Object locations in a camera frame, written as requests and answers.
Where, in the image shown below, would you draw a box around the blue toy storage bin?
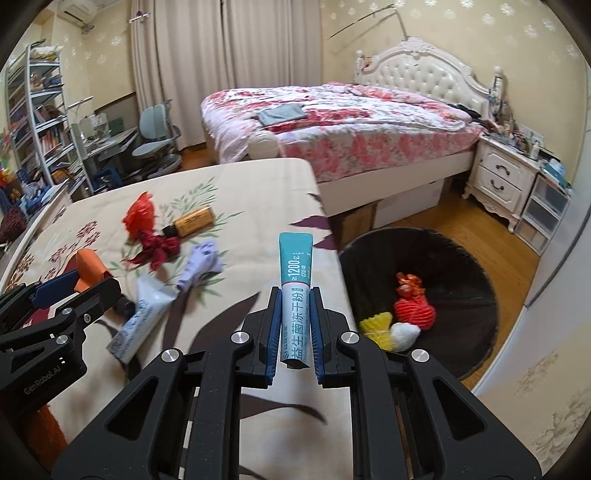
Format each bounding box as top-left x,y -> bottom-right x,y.
18,168 -> 61,208

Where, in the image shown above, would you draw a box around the grey folded cloth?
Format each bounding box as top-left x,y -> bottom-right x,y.
256,104 -> 308,126

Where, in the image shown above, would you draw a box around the red plastic bag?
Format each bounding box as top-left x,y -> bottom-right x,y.
122,192 -> 155,243

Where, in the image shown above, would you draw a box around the pink floral quilt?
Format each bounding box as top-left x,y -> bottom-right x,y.
201,82 -> 485,183

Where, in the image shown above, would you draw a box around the white blue tube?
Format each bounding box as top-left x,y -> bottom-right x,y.
107,272 -> 178,365

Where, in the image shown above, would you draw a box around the golden bottle with black cap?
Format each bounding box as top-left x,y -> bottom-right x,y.
161,207 -> 215,238

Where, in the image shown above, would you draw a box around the white storage box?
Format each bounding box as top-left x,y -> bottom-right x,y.
374,180 -> 446,229

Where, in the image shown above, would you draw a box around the shiny orange wrapper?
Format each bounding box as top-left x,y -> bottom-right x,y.
396,272 -> 426,300

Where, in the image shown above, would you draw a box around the brown cardboard box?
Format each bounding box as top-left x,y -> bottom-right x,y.
330,203 -> 377,247

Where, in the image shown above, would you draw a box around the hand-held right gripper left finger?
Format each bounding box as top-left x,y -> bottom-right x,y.
51,286 -> 282,480

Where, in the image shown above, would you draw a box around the teal tissue box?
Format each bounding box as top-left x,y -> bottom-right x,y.
545,159 -> 571,185

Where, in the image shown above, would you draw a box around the dark red fluffy item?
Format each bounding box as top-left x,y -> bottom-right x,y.
0,205 -> 26,245

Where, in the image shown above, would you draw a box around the grey study desk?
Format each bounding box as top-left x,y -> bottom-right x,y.
69,115 -> 139,195

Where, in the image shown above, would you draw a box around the red foam fruit net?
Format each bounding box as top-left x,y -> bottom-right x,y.
393,298 -> 437,332

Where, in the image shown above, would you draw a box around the white bookshelf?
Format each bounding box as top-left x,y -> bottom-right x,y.
7,44 -> 88,199

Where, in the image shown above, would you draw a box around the clear plastic drawer unit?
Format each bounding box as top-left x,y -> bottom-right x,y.
515,173 -> 571,254

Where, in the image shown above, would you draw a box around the lavender paper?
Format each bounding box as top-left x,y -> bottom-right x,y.
177,240 -> 225,292

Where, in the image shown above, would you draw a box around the white air conditioner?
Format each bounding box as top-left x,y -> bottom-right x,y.
58,0 -> 100,21

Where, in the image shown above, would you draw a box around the white nightstand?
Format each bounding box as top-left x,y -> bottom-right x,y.
463,136 -> 541,232

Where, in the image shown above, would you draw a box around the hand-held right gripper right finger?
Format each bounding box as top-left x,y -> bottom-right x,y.
310,286 -> 543,480

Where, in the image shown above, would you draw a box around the black trash bin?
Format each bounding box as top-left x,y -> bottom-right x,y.
338,227 -> 502,381

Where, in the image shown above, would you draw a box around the light blue desk chair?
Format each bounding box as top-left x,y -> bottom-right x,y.
131,104 -> 183,178

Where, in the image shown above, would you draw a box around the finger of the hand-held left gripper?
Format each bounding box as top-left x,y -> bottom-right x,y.
0,271 -> 79,324
0,277 -> 122,354

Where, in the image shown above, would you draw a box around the dark red ribbon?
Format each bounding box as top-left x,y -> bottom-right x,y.
122,233 -> 182,272

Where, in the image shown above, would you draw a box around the yellow foam fruit net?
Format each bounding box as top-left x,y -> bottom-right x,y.
359,311 -> 395,348

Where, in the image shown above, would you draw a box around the cluster of cosmetic bottles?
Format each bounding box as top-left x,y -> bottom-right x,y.
487,69 -> 561,160

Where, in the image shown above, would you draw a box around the white upholstered bed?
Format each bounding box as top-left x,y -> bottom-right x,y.
201,37 -> 504,217

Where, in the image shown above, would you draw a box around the thin metal canopy pole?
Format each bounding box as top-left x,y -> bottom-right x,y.
328,4 -> 409,40

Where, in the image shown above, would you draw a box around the beige striped curtains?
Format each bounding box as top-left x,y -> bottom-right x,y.
129,0 -> 324,162

